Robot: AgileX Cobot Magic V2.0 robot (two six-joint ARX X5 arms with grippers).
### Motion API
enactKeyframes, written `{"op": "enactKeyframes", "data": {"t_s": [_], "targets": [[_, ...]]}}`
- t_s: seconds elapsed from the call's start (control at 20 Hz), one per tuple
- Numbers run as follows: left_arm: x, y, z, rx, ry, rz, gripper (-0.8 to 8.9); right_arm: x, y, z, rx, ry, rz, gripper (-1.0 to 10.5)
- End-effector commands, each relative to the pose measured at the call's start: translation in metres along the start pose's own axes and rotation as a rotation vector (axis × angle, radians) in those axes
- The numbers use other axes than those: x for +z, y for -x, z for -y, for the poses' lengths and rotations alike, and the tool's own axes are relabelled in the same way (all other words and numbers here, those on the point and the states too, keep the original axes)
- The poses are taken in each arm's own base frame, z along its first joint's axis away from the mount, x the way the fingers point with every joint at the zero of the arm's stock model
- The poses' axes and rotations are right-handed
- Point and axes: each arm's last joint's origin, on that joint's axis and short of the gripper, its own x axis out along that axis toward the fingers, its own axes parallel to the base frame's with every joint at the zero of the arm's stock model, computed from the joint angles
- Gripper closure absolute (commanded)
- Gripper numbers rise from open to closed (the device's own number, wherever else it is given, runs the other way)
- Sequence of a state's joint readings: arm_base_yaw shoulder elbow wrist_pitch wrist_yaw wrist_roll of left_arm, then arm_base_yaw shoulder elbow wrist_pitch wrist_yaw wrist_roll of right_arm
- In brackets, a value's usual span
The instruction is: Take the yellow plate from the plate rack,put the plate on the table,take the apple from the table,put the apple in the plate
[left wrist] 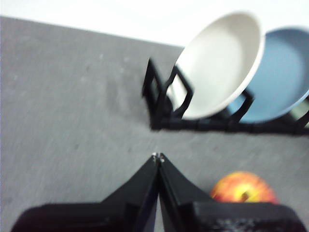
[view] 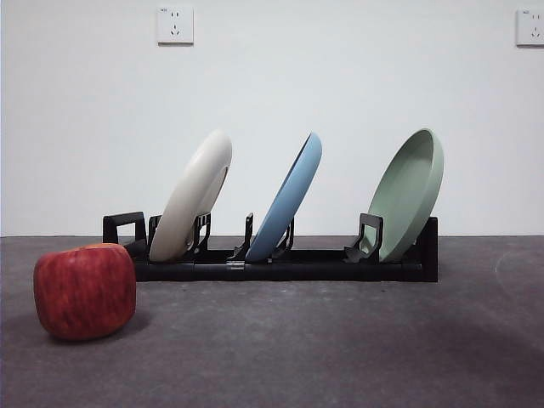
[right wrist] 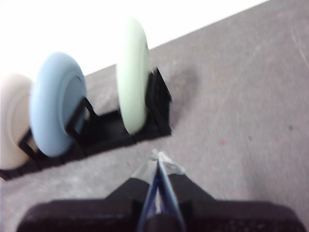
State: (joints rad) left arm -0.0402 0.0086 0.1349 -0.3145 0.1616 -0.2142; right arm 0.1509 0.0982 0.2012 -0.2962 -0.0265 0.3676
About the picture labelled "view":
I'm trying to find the pale yellow round plate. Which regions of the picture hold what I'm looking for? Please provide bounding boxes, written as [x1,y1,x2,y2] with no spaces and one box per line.
[148,128,234,263]

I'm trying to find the black plate rack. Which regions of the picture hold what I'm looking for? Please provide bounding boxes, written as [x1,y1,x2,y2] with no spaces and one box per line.
[101,211,439,283]

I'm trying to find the white wall socket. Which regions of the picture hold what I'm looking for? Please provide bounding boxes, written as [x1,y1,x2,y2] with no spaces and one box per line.
[515,8,544,48]
[157,5,195,47]

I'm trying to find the red apple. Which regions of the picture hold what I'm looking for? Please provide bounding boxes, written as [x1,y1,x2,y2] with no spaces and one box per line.
[32,242,138,342]

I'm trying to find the green round plate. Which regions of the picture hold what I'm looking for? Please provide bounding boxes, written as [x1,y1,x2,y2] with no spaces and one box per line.
[365,127,445,264]

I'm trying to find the blue round plate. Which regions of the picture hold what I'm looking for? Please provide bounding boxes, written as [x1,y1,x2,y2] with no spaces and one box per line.
[245,131,323,263]

